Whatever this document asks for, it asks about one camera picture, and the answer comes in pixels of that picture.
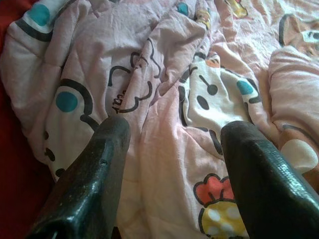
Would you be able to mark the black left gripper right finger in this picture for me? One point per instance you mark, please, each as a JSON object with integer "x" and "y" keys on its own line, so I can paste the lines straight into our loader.
{"x": 269, "y": 196}

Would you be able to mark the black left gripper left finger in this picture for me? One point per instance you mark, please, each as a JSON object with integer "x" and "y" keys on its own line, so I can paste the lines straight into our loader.
{"x": 87, "y": 189}

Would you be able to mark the red cushion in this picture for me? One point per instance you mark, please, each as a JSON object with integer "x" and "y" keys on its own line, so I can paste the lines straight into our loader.
{"x": 17, "y": 199}

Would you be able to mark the pink cartoon quilt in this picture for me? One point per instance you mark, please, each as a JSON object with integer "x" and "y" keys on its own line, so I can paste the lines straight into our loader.
{"x": 162, "y": 154}

